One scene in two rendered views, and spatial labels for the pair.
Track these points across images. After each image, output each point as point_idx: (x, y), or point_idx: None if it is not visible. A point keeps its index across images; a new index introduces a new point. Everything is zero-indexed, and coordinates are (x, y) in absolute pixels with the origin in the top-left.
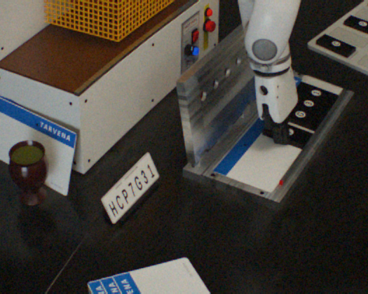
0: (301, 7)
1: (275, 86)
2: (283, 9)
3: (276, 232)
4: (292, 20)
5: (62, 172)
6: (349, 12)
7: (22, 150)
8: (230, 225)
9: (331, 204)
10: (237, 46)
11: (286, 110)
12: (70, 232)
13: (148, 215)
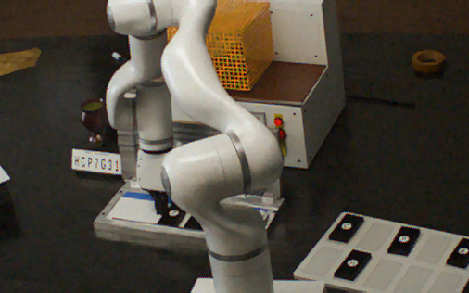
0: (430, 201)
1: (138, 157)
2: (108, 90)
3: (72, 232)
4: (110, 102)
5: (107, 134)
6: (433, 230)
7: (98, 104)
8: (80, 212)
9: (103, 253)
10: (198, 135)
11: (148, 184)
12: (67, 159)
13: (87, 181)
